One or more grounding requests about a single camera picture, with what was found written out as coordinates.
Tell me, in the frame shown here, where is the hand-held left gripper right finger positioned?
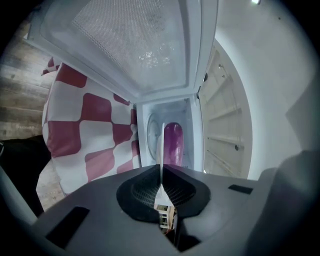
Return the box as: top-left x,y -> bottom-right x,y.
162,164 -> 261,256

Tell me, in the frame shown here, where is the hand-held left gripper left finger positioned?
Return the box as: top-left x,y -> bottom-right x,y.
22,164 -> 180,256

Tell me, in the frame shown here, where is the purple eggplant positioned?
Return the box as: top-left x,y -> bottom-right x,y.
164,121 -> 184,167

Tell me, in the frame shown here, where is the white microwave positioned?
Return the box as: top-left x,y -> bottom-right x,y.
24,0 -> 220,174

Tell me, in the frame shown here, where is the cream panelled door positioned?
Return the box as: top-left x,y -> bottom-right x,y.
199,44 -> 247,179

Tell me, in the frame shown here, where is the red white checkered cloth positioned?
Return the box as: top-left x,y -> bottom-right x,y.
36,56 -> 141,199

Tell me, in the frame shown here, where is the black fabric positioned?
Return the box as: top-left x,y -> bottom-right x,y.
0,134 -> 52,219

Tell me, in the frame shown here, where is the glass turntable plate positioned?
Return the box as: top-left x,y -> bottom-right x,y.
145,112 -> 164,161

